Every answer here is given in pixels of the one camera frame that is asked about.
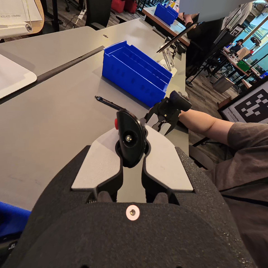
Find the black framed tag sign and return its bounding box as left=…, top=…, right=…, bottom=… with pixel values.
left=218, top=81, right=268, bottom=124

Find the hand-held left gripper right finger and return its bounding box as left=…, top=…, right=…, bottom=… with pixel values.
left=142, top=125, right=194, bottom=193

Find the grey trash can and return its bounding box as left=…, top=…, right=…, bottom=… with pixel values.
left=212, top=75, right=235, bottom=93

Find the red plastic bin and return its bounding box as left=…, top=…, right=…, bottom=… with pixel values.
left=125, top=0, right=137, bottom=13
left=111, top=0, right=125, bottom=13

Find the white stand base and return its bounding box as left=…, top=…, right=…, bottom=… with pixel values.
left=0, top=54, right=37, bottom=99

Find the green plastic bin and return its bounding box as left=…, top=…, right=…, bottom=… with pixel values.
left=237, top=60, right=251, bottom=72

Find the black office chair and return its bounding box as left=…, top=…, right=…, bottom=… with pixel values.
left=86, top=0, right=111, bottom=30

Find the black remote control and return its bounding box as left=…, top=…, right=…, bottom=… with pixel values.
left=115, top=110, right=147, bottom=168

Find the black battery cover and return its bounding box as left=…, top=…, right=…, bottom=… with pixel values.
left=95, top=96, right=126, bottom=112

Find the blue plastic bin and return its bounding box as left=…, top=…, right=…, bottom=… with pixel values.
left=154, top=3, right=179, bottom=26
left=0, top=201, right=32, bottom=241
left=102, top=40, right=173, bottom=108

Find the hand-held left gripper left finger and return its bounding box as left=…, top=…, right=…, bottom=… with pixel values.
left=71, top=127, right=124, bottom=191

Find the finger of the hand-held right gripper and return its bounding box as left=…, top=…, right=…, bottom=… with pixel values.
left=144, top=105, right=160, bottom=124
left=152, top=117, right=180, bottom=136

